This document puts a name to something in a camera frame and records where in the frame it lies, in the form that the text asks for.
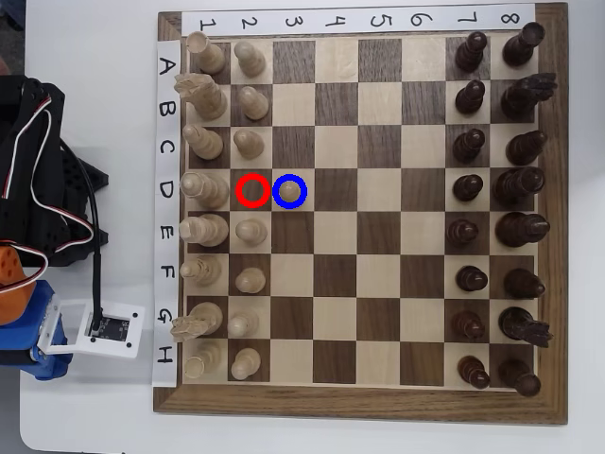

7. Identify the light wooden bishop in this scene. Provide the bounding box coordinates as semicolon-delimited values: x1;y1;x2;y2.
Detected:
181;254;223;288
181;124;224;161

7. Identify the dark wooden pawn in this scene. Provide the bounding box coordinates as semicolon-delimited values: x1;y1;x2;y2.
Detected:
446;218;479;246
452;128;487;165
452;173;485;203
455;265;489;293
455;79;487;116
454;31;489;74
451;309;488;341
457;355;492;391

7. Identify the red white black servo wire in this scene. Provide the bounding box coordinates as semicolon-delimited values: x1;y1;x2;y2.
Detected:
0;179;95;297
2;92;53;200

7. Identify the light wooden queen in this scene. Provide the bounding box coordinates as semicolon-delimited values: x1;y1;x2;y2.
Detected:
180;170;231;210

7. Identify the dark wooden queen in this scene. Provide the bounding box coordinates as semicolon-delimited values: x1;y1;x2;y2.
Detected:
492;166;545;208

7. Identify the dark wooden king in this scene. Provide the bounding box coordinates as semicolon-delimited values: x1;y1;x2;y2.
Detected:
494;211;552;249

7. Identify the dark wooden bishop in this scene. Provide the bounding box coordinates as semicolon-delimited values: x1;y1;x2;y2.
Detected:
505;130;549;166
503;268;547;300

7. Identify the paper strip with letters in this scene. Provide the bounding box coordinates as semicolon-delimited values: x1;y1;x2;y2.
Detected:
151;39;182;388

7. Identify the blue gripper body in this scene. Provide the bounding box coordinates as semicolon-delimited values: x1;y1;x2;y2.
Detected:
0;279;75;382

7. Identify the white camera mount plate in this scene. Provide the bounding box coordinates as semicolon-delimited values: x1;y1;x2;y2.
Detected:
36;298;146;359

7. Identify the black camera cable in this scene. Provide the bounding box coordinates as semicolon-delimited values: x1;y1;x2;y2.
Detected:
59;139;106;332

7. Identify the dark wooden knight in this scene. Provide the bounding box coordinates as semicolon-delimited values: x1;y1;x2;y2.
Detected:
499;72;558;119
498;306;554;350

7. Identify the light wooden pawn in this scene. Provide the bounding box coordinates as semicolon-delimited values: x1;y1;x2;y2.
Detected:
230;348;262;381
234;267;267;294
237;85;270;121
233;40;267;79
233;129;265;160
227;309;261;338
278;179;303;203
234;218;268;246

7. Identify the light wooden king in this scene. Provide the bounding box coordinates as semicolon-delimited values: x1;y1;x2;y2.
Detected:
179;213;230;248

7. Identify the paper strip with numbers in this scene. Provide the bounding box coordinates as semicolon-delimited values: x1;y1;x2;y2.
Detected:
181;3;537;37

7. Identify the dark wooden rook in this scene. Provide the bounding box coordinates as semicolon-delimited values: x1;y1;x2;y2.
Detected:
497;358;543;397
501;21;546;67

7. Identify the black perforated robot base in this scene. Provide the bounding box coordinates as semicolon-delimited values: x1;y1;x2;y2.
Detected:
46;141;110;269

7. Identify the light wooden knight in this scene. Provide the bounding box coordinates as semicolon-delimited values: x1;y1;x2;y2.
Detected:
173;73;229;120
170;302;224;342

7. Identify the light wooden rook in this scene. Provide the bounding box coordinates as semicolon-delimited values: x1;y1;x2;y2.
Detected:
185;30;227;76
182;340;223;379

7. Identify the wooden chessboard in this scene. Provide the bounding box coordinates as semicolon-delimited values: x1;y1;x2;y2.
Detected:
152;2;570;426

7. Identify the black camera circuit board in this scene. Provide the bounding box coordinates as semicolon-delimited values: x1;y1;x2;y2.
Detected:
87;314;131;342

